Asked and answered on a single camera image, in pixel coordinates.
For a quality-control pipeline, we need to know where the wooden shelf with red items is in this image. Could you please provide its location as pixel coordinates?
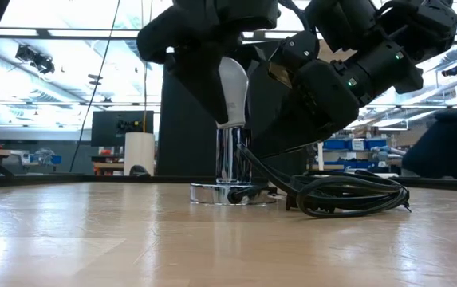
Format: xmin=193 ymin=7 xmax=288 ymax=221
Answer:
xmin=91 ymin=147 xmax=125 ymax=177

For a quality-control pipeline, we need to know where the yellow hanging cable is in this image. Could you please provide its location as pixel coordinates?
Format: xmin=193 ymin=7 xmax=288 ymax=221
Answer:
xmin=140 ymin=0 xmax=153 ymax=134

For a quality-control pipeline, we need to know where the black hanging cable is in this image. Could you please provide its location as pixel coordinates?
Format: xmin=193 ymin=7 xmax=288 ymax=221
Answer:
xmin=69 ymin=0 xmax=121 ymax=173

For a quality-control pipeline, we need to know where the blue storage crate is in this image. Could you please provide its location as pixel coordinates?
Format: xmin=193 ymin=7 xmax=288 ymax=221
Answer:
xmin=346 ymin=159 xmax=389 ymax=171

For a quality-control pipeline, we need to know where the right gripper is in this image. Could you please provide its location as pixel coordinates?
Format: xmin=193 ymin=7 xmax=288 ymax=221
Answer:
xmin=250 ymin=58 xmax=369 ymax=159

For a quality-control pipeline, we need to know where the chrome lamp base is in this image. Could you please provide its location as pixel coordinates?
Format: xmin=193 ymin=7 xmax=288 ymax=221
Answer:
xmin=190 ymin=126 xmax=279 ymax=206

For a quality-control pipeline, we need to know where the blue plastic item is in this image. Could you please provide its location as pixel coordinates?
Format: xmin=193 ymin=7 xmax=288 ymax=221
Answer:
xmin=28 ymin=147 xmax=64 ymax=167

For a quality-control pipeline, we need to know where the black computer monitor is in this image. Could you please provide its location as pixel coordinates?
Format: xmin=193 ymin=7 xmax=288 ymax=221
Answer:
xmin=90 ymin=110 xmax=155 ymax=148

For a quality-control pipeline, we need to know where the blue storage bin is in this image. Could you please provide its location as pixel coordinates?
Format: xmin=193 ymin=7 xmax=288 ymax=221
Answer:
xmin=364 ymin=138 xmax=388 ymax=151
xmin=323 ymin=138 xmax=351 ymax=151

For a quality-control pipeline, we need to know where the black overhead frame beam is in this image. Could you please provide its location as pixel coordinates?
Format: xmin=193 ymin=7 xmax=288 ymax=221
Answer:
xmin=0 ymin=26 xmax=457 ymax=44

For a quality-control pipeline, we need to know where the white LED lightbulb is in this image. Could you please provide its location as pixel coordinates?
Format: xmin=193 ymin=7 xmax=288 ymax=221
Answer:
xmin=217 ymin=56 xmax=250 ymax=130

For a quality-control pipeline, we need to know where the black rounded object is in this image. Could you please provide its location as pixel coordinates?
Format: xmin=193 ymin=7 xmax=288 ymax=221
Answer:
xmin=128 ymin=164 xmax=152 ymax=179

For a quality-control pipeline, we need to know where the grey blue cloth pile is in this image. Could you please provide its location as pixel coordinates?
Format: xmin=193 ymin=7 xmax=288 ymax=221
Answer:
xmin=370 ymin=144 xmax=408 ymax=159

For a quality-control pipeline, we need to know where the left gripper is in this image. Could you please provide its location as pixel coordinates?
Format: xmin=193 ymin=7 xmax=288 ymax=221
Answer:
xmin=136 ymin=0 xmax=283 ymax=128

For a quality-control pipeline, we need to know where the black table edge rail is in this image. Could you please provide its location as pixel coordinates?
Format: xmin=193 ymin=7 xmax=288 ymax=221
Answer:
xmin=0 ymin=174 xmax=457 ymax=193

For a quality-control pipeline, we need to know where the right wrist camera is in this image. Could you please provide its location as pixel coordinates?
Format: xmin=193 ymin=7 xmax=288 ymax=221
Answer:
xmin=278 ymin=30 xmax=321 ymax=73

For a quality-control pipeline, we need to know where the white cylindrical bin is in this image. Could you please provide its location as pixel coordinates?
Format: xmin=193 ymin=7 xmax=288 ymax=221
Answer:
xmin=123 ymin=132 xmax=156 ymax=177

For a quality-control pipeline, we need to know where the black power cord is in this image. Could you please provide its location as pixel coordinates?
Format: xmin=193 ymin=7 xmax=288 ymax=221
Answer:
xmin=227 ymin=143 xmax=412 ymax=219

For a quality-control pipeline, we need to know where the black ceiling camera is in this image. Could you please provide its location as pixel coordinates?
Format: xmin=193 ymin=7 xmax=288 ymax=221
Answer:
xmin=14 ymin=43 xmax=57 ymax=76

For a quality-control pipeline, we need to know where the person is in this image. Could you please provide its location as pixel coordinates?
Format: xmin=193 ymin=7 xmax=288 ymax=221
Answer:
xmin=401 ymin=92 xmax=457 ymax=180

